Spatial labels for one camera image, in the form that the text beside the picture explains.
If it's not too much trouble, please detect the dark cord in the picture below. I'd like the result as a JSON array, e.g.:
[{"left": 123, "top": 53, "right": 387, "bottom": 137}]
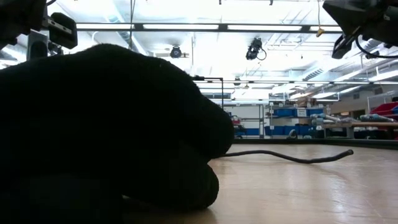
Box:
[{"left": 217, "top": 149, "right": 354, "bottom": 165}]

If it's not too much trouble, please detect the black camera on mount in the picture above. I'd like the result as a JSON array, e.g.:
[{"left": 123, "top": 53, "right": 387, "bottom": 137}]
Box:
[{"left": 245, "top": 37, "right": 267, "bottom": 62}]

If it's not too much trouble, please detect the yellow hanging tag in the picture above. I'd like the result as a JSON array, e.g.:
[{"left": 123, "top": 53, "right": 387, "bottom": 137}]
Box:
[{"left": 316, "top": 0, "right": 326, "bottom": 38}]

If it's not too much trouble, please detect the round black ceiling fixture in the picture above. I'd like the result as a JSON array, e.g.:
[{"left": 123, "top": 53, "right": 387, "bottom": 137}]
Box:
[{"left": 169, "top": 45, "right": 183, "bottom": 60}]

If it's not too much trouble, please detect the grey box on stand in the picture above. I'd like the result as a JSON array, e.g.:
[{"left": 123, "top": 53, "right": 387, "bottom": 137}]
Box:
[{"left": 27, "top": 30, "right": 49, "bottom": 60}]

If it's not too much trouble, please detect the red and blue box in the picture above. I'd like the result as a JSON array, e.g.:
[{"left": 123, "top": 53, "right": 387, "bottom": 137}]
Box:
[{"left": 369, "top": 101, "right": 398, "bottom": 123}]

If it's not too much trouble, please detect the LED light bar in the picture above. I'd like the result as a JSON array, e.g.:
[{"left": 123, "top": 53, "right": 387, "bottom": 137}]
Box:
[{"left": 76, "top": 21, "right": 345, "bottom": 34}]

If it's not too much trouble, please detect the black fabric bundle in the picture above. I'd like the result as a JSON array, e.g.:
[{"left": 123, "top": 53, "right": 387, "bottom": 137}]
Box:
[{"left": 0, "top": 42, "right": 236, "bottom": 210}]

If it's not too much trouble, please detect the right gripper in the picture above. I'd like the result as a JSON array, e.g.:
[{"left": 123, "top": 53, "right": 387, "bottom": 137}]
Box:
[{"left": 322, "top": 0, "right": 386, "bottom": 60}]

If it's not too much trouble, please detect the grey metal shelf rack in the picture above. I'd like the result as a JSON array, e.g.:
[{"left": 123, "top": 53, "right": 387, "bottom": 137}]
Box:
[{"left": 257, "top": 98, "right": 326, "bottom": 139}]

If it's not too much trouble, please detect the wooden workbench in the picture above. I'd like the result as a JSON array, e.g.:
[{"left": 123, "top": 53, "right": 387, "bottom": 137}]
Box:
[{"left": 323, "top": 121, "right": 398, "bottom": 139}]

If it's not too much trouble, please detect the black aluminium table frame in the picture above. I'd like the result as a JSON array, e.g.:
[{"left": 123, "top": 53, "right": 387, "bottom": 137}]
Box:
[{"left": 232, "top": 138, "right": 398, "bottom": 151}]

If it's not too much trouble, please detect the thin black frame stand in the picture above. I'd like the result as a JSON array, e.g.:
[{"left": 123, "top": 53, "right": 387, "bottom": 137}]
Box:
[{"left": 193, "top": 75, "right": 224, "bottom": 108}]

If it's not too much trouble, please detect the small black device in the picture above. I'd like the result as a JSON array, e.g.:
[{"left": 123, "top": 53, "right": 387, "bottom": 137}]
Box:
[{"left": 48, "top": 42, "right": 64, "bottom": 55}]

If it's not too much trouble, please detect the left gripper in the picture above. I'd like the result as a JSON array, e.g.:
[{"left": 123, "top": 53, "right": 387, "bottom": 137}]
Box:
[{"left": 0, "top": 0, "right": 78, "bottom": 50}]

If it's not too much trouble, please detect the grey wrapped bundle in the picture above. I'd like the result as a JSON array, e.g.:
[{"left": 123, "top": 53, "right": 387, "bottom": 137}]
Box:
[
  {"left": 359, "top": 113, "right": 396, "bottom": 123},
  {"left": 310, "top": 113, "right": 359, "bottom": 124}
]

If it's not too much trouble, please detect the hanging black cable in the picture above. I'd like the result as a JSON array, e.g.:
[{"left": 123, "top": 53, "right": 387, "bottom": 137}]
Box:
[{"left": 129, "top": 0, "right": 137, "bottom": 48}]

